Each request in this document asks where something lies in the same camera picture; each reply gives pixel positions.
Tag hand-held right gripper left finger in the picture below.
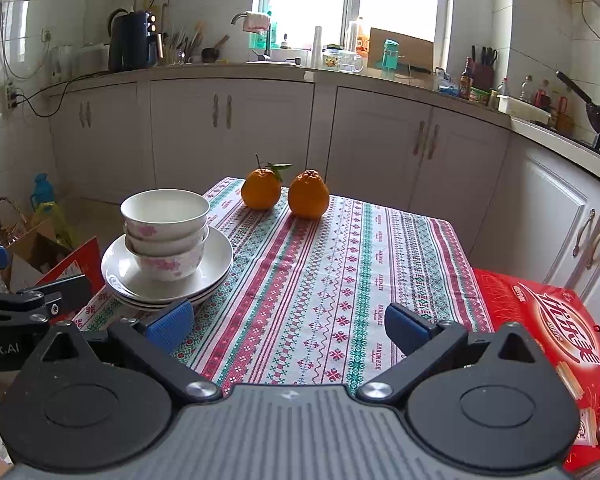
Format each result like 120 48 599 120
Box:
39 298 222 404

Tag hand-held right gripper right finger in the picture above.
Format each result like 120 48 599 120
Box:
355 302 542 404

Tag white fruit-print plate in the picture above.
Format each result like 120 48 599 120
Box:
105 265 231 307
112 285 222 313
100 224 235 301

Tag white pink-flower bowl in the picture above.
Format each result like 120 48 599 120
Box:
123 224 211 256
124 234 206 282
119 188 211 241

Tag red cardboard box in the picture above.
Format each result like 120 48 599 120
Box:
34 236 104 306

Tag open cardboard box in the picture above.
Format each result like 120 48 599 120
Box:
4 232 74 294

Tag wicker basket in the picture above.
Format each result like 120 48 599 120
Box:
0 196 29 244

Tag yellow bag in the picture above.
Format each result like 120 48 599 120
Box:
29 199 76 249

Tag blue bottle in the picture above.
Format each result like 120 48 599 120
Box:
31 173 56 211

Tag patterned striped tablecloth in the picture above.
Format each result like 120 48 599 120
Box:
72 176 497 385

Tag red printed box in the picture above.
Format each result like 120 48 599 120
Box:
472 268 600 474

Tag orange with leafy stem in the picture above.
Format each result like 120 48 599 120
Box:
240 153 294 211

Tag leafless bumpy orange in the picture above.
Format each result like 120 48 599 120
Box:
287 169 330 220

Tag white kitchen cabinets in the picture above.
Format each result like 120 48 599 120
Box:
47 66 600 322

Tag white electric kettle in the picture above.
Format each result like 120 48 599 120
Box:
49 45 76 81

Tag white rice cooker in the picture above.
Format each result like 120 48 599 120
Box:
77 43 112 75

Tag white plastic tray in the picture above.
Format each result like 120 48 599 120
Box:
497 94 551 124

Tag beige kitchen countertop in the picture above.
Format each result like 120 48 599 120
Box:
47 61 600 179

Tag dark sauce bottle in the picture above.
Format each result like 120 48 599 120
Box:
458 56 474 100

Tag knife block with knives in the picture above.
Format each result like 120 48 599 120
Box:
469 45 499 90

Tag utensil holder with utensils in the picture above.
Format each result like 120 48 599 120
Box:
160 22 204 66

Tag black kettle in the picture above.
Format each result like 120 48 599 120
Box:
107 8 131 36

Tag black mortar with pestle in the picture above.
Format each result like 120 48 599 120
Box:
201 34 230 64

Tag glass mug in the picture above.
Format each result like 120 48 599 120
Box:
337 52 365 75

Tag teal water bottle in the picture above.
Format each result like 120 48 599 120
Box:
382 38 400 71

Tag metal sink faucet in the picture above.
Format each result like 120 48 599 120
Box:
230 11 274 61

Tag pink cloth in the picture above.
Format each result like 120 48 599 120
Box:
243 11 271 34

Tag black power cable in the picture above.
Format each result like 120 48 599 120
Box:
9 72 112 119

